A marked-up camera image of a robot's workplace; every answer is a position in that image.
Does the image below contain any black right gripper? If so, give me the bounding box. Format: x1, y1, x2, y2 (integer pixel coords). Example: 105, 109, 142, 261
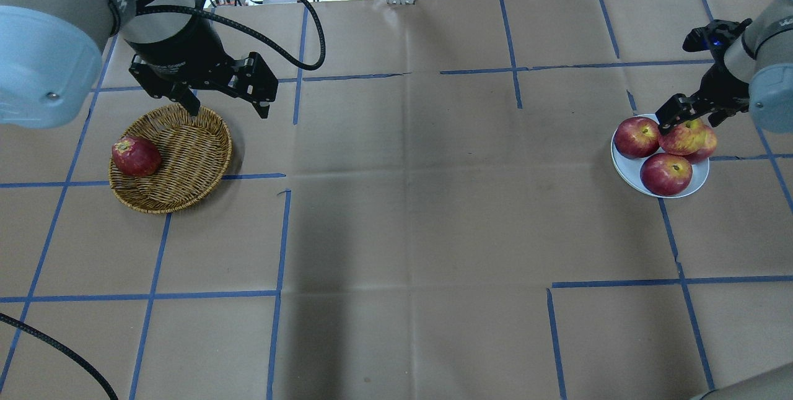
656, 19, 753, 136

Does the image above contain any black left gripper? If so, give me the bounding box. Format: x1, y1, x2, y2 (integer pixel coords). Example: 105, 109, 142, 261
127, 0, 278, 119

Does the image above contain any red yellow apple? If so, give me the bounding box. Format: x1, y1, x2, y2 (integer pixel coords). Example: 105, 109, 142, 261
659, 119, 706, 155

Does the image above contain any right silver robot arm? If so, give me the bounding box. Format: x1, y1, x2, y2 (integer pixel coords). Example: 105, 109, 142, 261
655, 0, 792, 135

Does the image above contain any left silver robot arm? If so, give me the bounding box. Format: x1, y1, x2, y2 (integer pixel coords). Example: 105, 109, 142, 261
1, 0, 279, 129

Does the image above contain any red apple on plate left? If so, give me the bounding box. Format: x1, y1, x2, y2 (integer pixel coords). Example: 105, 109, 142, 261
685, 124, 717, 165

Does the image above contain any red apple on plate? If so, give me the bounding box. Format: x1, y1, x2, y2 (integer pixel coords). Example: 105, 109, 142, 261
639, 152, 693, 196
685, 124, 717, 165
613, 117, 660, 159

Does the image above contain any woven wicker basket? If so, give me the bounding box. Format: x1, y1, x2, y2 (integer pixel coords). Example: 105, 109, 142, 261
108, 103, 233, 214

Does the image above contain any red apple on plate back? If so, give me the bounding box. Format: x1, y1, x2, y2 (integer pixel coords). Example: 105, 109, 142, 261
613, 117, 660, 159

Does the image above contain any red apple on plate front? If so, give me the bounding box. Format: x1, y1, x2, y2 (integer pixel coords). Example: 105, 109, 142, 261
639, 152, 693, 196

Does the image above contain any light blue plate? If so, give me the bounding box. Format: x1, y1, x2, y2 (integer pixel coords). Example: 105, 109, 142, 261
611, 114, 710, 199

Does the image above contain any dark red apple in basket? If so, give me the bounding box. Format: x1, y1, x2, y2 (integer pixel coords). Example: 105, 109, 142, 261
112, 136, 162, 177

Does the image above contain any black braided left gripper cable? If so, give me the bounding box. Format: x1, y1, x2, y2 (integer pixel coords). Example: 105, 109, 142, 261
136, 0, 327, 71

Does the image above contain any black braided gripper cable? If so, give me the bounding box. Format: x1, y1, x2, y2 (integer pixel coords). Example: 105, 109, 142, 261
136, 0, 327, 71
0, 313, 120, 400

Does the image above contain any black braided right gripper cable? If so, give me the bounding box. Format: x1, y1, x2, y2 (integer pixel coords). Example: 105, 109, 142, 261
0, 313, 120, 400

